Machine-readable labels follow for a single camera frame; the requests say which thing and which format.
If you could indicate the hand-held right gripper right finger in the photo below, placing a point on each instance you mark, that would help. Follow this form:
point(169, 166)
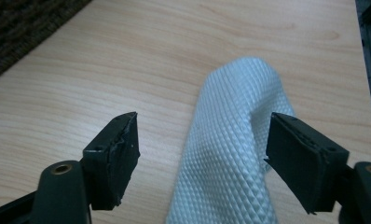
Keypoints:
point(301, 168)

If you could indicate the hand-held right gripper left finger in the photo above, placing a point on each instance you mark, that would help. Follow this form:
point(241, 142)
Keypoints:
point(112, 174)

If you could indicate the light blue textured cloth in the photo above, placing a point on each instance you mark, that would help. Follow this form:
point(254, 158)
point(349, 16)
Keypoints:
point(230, 140)

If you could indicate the brown woven basket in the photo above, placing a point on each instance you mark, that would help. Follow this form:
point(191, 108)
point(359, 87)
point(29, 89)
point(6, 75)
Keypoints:
point(22, 28)

